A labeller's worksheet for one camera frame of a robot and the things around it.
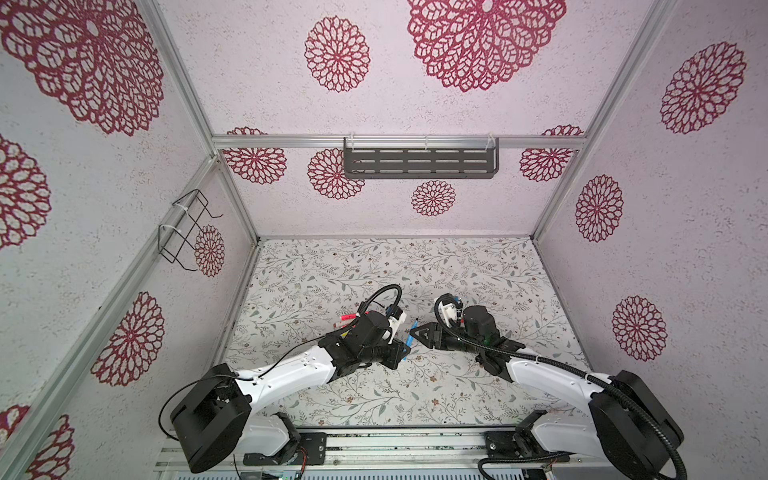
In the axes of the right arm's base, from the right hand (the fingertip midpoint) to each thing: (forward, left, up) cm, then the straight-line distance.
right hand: (414, 330), depth 80 cm
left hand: (-5, +2, -4) cm, 7 cm away
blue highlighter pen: (-2, +1, -1) cm, 3 cm away
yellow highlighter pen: (-7, +16, +14) cm, 22 cm away
